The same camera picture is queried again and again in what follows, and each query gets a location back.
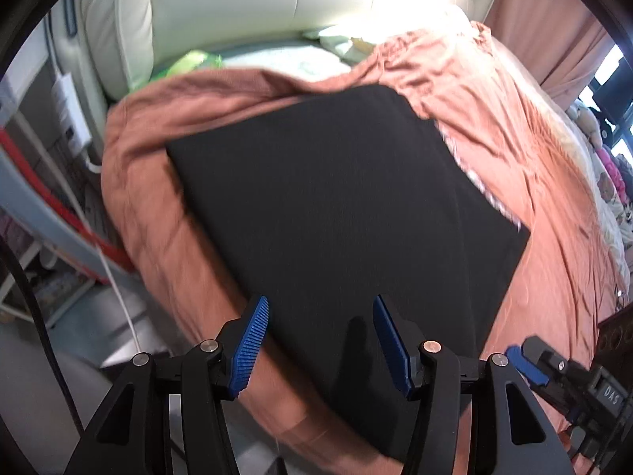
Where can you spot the pink plush toy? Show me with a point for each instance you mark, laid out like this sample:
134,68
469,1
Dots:
618,163

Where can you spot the white power strip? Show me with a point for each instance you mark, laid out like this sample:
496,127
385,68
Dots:
71,114

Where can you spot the orange blanket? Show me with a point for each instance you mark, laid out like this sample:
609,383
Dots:
524,123

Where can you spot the white plush toy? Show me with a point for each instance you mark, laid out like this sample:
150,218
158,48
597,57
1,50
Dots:
583,118

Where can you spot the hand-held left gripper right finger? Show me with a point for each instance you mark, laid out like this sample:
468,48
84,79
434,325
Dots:
393,346

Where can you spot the black printed t-shirt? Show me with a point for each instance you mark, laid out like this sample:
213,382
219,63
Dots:
336,208

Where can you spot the red tube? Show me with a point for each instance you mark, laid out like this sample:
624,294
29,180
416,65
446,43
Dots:
59,198

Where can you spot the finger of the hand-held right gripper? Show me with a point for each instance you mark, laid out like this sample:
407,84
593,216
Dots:
526,367
564,404

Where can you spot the pink curtain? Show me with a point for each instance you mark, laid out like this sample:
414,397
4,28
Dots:
549,24

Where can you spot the cream padded headboard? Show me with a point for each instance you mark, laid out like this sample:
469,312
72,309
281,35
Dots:
237,5

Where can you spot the green cloth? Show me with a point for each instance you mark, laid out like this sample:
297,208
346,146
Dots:
195,63

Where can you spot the black plush toy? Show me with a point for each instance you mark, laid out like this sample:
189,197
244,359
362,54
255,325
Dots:
604,132

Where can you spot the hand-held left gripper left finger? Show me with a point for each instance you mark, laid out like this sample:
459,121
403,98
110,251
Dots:
252,341

